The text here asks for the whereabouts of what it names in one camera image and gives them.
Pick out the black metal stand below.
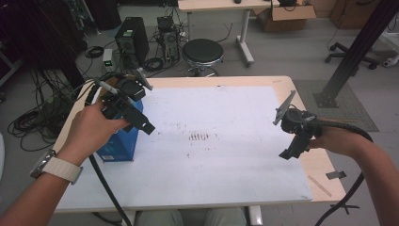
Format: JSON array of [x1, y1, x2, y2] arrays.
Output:
[[313, 0, 399, 109]]

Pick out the thick black right gripper cable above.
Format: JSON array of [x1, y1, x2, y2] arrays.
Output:
[[309, 121, 375, 226]]

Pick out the black computer tower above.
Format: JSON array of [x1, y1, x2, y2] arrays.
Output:
[[114, 16, 151, 70]]

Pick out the light wooden desk white legs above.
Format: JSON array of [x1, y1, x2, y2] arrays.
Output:
[[177, 0, 280, 68]]

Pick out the thick black left gripper cable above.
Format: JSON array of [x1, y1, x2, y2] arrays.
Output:
[[85, 73, 134, 226]]

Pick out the white table leg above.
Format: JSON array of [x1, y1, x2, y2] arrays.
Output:
[[248, 205, 263, 226]]

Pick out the blue cardboard box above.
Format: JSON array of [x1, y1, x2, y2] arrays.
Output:
[[90, 73, 145, 163]]

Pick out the person's left hand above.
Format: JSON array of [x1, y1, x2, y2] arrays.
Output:
[[56, 102, 131, 167]]

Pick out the bundle of black floor cables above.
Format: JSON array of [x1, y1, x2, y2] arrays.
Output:
[[8, 69, 86, 153]]

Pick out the grey cable plug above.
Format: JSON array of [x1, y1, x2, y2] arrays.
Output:
[[93, 78, 120, 95]]

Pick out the black tape piece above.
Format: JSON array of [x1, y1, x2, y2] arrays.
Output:
[[325, 170, 347, 181]]

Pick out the white strap wristwatch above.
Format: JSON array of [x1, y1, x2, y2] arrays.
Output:
[[29, 149, 85, 186]]

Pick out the white power supply unit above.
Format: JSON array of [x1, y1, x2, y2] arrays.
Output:
[[102, 47, 115, 75]]

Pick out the thick black gripper cable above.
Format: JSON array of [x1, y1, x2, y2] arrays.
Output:
[[309, 121, 375, 226], [85, 73, 134, 226]]

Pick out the open brown cardboard box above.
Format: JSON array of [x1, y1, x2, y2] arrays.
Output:
[[252, 4, 317, 33]]

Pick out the black round stool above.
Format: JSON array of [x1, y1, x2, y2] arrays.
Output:
[[182, 38, 225, 78]]

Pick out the closed brown cardboard box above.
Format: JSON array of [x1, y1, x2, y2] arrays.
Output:
[[328, 0, 382, 30]]

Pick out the small black cable coil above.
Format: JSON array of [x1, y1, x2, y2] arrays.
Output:
[[84, 45, 105, 59]]

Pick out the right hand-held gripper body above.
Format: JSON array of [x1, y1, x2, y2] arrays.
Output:
[[272, 89, 322, 139]]

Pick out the white table mat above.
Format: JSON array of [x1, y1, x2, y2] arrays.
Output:
[[56, 86, 313, 211]]

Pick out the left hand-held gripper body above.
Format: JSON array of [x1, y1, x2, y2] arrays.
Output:
[[93, 67, 154, 121]]

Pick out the beige tape strip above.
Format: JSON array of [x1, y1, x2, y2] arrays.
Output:
[[307, 174, 332, 198]]

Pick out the dark grey floor mat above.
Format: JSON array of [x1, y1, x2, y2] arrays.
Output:
[[293, 78, 380, 133]]

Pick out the open grey computer case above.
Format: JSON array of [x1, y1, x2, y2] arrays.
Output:
[[156, 15, 182, 64]]

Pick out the black tape cross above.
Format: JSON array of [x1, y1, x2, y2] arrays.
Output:
[[329, 202, 360, 216]]

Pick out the black office chair base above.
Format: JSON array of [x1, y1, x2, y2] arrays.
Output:
[[324, 41, 381, 71]]

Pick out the person's right hand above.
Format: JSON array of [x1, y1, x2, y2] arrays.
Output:
[[307, 117, 362, 158]]

